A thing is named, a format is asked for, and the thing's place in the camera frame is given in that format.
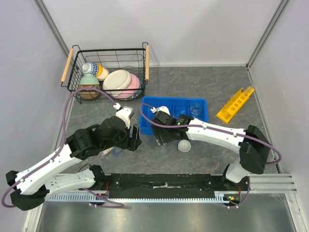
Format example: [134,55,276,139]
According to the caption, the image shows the black wire dish basket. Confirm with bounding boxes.
[61,42,150,102]

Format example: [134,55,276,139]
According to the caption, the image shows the purple cable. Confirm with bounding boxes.
[1,87,120,209]
[139,103,282,165]

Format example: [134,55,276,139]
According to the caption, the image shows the brown ceramic bowl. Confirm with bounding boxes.
[79,85,100,100]

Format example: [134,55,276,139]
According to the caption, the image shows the clear glass funnel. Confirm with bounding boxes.
[190,103,202,118]

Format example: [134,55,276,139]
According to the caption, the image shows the pink plate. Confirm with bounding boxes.
[114,74,141,99]

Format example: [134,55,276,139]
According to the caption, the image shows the mint green bowl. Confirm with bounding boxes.
[79,73,100,85]

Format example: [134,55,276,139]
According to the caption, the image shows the yellow white bowl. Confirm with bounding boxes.
[96,64,110,81]

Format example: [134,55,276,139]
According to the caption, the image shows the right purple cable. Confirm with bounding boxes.
[139,103,282,165]

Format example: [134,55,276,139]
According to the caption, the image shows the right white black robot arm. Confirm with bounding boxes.
[151,111,270,190]

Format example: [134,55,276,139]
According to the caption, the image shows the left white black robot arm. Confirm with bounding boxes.
[1,116,141,211]

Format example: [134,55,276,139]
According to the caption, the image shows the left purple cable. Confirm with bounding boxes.
[1,87,120,209]

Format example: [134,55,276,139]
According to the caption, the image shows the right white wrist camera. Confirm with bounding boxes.
[150,106,170,116]

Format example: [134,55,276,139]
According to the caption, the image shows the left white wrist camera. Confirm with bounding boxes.
[115,106,134,128]

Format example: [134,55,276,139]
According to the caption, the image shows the small glass reagent bottle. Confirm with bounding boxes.
[101,147,113,156]

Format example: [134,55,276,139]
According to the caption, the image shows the yellow test tube rack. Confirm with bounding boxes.
[216,86,255,124]

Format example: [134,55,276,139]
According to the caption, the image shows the blue white patterned bowl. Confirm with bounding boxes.
[82,62,99,76]

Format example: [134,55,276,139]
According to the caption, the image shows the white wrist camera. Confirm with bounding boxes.
[115,106,134,128]
[150,106,170,116]

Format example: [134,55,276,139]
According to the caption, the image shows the cream white plate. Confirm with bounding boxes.
[102,70,131,97]

